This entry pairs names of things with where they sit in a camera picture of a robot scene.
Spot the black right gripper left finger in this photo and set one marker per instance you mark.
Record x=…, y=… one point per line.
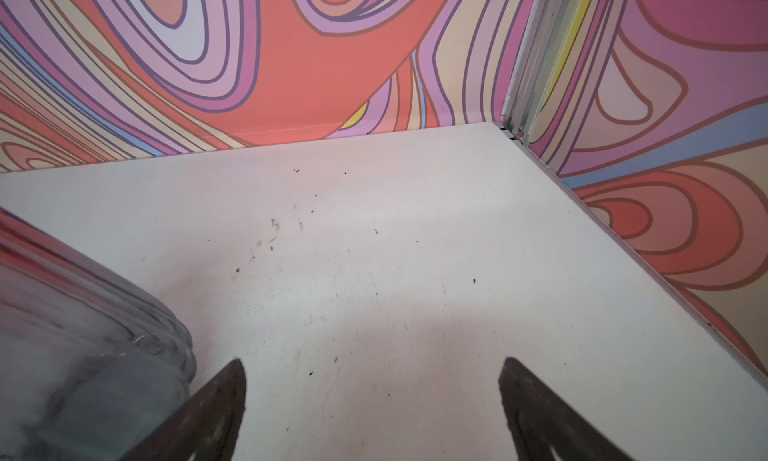
x=206, y=427

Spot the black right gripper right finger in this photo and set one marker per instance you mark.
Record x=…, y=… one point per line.
x=543, y=426

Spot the purple glass vase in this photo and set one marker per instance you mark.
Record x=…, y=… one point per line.
x=90, y=363

